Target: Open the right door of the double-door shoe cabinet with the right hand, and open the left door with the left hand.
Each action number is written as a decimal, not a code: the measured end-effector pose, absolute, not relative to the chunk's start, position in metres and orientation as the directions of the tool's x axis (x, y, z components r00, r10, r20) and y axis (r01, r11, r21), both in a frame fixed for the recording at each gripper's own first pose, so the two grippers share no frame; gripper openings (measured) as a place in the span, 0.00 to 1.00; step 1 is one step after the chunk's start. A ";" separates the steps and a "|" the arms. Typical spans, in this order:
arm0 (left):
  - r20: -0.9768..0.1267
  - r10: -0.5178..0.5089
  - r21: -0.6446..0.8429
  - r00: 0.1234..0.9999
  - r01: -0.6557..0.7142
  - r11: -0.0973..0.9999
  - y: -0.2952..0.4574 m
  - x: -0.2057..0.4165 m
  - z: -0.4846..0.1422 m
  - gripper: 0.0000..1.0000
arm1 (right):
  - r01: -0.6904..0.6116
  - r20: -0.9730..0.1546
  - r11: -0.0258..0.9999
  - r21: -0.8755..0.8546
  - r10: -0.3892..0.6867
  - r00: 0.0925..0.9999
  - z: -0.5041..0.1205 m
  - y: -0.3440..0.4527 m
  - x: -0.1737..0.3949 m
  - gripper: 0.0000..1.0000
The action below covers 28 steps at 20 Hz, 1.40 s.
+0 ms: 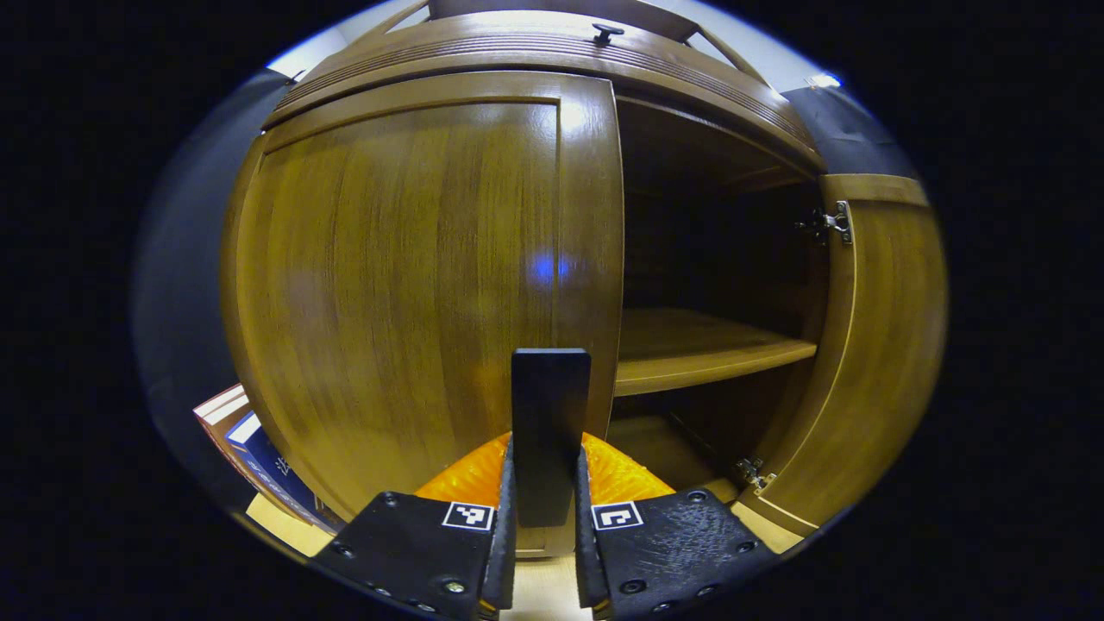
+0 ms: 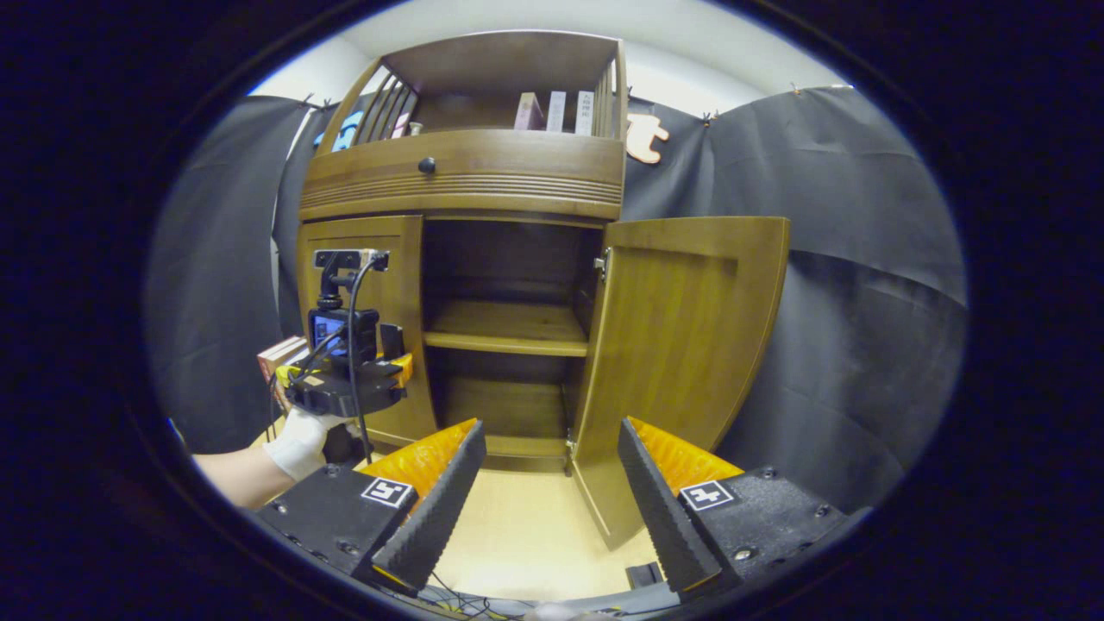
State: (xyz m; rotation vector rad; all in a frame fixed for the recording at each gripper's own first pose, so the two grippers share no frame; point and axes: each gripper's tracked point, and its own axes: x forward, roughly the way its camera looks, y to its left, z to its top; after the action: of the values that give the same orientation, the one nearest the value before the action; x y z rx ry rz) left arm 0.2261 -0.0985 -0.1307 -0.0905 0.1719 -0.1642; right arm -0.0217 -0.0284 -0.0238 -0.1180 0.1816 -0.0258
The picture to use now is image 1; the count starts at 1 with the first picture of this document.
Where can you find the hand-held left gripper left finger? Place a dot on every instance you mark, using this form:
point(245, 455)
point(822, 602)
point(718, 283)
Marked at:
point(505, 561)

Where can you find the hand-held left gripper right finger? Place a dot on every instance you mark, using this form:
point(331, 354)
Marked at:
point(585, 561)

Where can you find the wooden shoe cabinet door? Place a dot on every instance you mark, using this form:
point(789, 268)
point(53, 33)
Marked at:
point(888, 345)
point(388, 302)

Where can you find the wooden double-door shoe cabinet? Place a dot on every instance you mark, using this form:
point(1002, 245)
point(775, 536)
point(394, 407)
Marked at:
point(707, 259)

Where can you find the metal door hinge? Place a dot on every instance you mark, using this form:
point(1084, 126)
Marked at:
point(752, 473)
point(835, 222)

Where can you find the wooden inner shelf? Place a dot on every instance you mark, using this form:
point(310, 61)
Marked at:
point(690, 354)

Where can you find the blue book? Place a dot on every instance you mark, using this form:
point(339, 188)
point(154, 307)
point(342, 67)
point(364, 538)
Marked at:
point(276, 474)

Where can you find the black drawer knob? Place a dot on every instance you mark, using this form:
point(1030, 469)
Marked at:
point(607, 33)

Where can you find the wooden ridged drawer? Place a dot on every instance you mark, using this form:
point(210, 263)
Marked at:
point(517, 28)

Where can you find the ceiling light panel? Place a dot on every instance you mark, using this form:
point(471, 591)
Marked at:
point(824, 80)

